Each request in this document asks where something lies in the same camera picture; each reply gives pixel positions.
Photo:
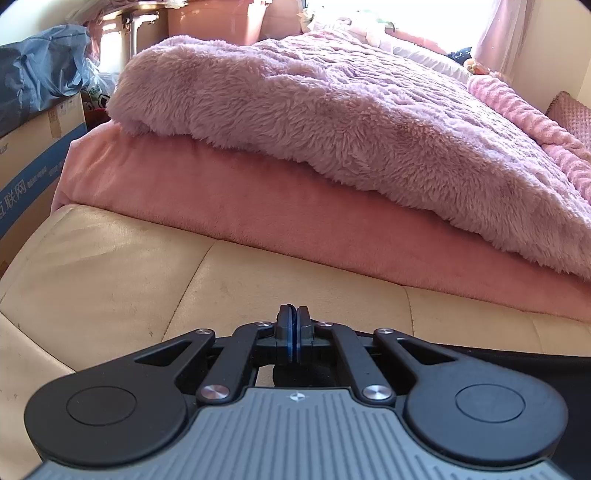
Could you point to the pink white plush toy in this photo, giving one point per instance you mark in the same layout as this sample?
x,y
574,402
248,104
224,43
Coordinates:
x,y
364,34

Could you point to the small table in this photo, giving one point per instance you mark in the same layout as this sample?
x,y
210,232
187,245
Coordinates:
x,y
134,37

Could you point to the pink dotted cushion cover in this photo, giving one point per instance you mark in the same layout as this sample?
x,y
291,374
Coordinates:
x,y
572,115

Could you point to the pink curtain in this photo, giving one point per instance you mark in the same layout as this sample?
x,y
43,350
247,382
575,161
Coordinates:
x,y
508,32

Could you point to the clear plastic bag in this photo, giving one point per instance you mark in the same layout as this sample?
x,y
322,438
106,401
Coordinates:
x,y
94,87

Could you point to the black pants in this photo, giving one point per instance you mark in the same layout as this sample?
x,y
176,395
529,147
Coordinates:
x,y
531,360

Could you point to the small brown plush toy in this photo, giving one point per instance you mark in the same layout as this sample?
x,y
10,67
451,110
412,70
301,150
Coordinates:
x,y
475,67

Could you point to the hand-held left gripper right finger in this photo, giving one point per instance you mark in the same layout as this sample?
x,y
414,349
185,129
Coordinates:
x,y
305,333

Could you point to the blue fabric bag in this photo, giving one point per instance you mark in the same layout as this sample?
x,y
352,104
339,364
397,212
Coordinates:
x,y
37,69

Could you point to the cardboard box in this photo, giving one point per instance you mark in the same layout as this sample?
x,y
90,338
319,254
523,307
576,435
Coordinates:
x,y
27,157

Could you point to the fluffy mauve blanket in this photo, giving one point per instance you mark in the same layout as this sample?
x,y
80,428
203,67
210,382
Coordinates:
x,y
323,115

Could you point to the pink bed sheet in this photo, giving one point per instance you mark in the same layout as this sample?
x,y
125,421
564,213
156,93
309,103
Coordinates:
x,y
231,207

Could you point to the pink storage box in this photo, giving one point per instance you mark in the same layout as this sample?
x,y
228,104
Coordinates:
x,y
207,23

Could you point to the navy patterned cloth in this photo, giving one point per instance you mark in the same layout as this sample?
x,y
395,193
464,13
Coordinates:
x,y
461,54

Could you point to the pink knitted blanket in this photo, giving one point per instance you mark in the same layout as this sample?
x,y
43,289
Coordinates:
x,y
521,115

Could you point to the beige leather bed base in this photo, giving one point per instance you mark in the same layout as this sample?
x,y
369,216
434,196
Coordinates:
x,y
115,277

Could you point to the white pillow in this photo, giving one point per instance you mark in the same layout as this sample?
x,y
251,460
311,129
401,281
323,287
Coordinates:
x,y
434,60

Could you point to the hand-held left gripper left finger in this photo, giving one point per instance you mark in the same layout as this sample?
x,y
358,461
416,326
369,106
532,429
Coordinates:
x,y
285,333

